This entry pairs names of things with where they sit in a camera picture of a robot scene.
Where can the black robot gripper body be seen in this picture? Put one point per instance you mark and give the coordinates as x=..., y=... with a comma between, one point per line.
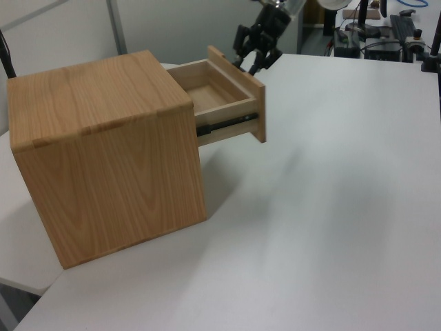
x=272, y=20

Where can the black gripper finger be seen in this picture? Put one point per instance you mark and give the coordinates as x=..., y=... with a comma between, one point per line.
x=243, y=39
x=267, y=51

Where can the light wooden drawer cabinet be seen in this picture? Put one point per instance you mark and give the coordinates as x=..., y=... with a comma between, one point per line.
x=103, y=155

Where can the dark box with green top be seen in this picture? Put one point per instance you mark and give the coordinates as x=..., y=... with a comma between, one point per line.
x=346, y=43

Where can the black stand with round base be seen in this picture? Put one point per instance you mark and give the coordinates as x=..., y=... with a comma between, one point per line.
x=363, y=27

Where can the brown wooden board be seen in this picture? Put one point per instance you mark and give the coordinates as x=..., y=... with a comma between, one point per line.
x=373, y=13

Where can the black electronics box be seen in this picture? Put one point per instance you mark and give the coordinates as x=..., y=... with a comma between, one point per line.
x=382, y=51

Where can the black computer keyboard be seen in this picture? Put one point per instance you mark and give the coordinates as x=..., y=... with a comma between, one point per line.
x=402, y=27

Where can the black computer mouse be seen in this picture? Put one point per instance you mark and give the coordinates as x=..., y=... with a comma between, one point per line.
x=407, y=12

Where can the emergency stop button box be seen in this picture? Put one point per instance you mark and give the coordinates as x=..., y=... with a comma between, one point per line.
x=415, y=40

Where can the black clamp pole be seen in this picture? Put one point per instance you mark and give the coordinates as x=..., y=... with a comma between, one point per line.
x=433, y=51

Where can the black metal drawer slide rail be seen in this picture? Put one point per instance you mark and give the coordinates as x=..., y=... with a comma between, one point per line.
x=224, y=123

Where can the thin black camera pole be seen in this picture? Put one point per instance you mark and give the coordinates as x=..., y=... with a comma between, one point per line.
x=7, y=58

